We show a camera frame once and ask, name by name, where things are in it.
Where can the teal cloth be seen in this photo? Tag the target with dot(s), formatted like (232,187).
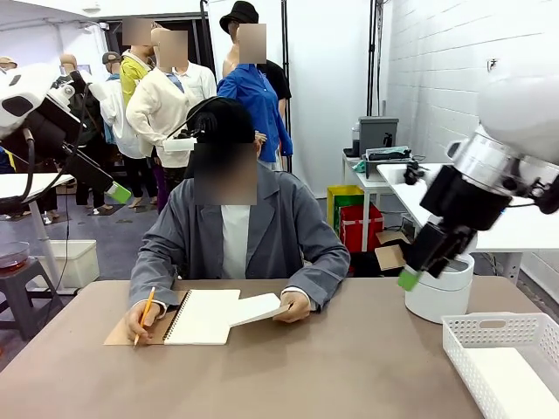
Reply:
(359,165)

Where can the yellow pencil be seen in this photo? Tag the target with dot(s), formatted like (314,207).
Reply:
(148,305)

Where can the person's left hand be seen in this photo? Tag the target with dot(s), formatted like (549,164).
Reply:
(297,307)

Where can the white photo backdrop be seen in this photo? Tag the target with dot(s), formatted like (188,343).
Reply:
(323,87)

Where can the grey stool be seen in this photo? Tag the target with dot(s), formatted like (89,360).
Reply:
(22,283)

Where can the mannequin in black t-shirt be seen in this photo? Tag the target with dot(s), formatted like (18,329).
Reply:
(279,78)

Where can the yellow shopping bag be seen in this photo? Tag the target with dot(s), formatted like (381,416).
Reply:
(332,205)

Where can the person's left forearm grey sleeve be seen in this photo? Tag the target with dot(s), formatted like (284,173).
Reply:
(332,275)

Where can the person's right forearm grey sleeve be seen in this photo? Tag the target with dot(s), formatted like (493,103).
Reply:
(146,283)

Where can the white head camera with mount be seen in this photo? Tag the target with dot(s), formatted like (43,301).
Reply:
(179,144)

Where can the white storage box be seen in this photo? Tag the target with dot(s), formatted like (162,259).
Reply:
(83,262)

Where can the white paper sheet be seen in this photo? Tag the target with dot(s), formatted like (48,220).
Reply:
(257,307)
(511,379)

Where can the grey box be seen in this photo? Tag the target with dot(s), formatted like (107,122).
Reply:
(375,131)

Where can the black bag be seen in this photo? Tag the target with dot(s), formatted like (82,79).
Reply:
(362,264)

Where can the spiral notebook with kraft cover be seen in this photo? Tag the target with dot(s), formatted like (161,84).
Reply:
(203,320)

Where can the tall black tripod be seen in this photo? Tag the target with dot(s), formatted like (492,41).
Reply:
(493,64)

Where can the person in grey jacket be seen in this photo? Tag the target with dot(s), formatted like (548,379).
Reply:
(279,227)

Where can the small white side table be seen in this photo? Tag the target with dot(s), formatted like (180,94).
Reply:
(367,181)

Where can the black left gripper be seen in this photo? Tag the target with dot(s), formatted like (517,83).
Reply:
(52,124)

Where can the bare mannequin with black hat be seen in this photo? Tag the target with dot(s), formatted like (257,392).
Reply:
(238,13)

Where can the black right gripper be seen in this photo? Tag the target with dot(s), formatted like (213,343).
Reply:
(467,201)

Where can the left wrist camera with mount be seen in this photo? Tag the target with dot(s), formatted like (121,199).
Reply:
(65,89)

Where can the mannequin in blue shirt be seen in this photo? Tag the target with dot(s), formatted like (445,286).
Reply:
(257,96)

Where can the black cap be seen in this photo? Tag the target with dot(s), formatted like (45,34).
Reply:
(231,126)

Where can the black stand pole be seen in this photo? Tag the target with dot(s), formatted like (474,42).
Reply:
(207,43)
(373,57)
(286,43)

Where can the white round trash bin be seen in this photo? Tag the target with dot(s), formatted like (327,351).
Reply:
(436,301)

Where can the mannequin in white blouse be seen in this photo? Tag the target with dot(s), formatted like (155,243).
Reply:
(203,83)

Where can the green shopping bag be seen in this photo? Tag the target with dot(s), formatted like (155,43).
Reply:
(345,199)

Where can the mannequin in yellow jacket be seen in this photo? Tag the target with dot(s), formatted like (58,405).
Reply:
(131,76)

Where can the brown cardboard box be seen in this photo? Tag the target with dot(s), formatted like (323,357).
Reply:
(391,257)

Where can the mannequin in cream jacket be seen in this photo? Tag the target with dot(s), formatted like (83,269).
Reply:
(161,109)

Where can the mannequin in dark green jacket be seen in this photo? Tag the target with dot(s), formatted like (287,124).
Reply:
(94,131)

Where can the mannequin white shirt grey cap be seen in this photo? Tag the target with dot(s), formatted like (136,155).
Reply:
(120,126)

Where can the white perforated plastic basket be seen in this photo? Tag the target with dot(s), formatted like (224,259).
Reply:
(463,349)

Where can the amber glass bowl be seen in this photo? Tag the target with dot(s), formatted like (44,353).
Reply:
(13,255)

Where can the grey tray crate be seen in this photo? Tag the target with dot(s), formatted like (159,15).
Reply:
(388,155)

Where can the person's right hand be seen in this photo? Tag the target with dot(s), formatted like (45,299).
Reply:
(142,320)

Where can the red shopping bag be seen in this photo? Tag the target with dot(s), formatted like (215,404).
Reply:
(354,231)

